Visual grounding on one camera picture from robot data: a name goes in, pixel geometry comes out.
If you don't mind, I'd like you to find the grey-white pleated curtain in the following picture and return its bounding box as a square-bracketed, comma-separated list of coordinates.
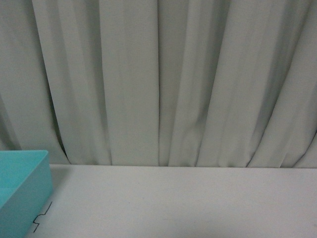
[0, 0, 317, 168]

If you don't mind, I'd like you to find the turquoise plastic storage bin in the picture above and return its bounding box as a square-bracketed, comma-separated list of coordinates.
[0, 150, 53, 238]

